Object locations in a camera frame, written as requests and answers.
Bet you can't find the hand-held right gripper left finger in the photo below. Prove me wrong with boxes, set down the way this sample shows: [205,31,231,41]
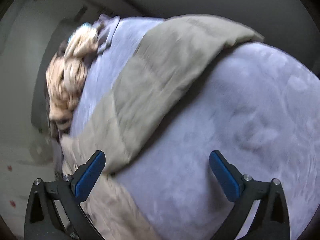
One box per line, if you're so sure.
[24,150,106,240]

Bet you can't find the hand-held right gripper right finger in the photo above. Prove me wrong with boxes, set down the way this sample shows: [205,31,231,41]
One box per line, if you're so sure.
[209,150,291,240]

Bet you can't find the beige puffer jacket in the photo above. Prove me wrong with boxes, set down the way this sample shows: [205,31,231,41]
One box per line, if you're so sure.
[61,15,265,240]

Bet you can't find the lavender plush blanket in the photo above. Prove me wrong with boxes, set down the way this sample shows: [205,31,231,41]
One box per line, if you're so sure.
[69,17,320,240]

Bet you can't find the cream striped garment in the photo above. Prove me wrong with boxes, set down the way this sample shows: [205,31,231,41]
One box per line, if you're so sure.
[46,25,99,133]

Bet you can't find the grey purple cloth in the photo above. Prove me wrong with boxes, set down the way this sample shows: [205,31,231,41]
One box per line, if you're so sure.
[94,14,121,55]

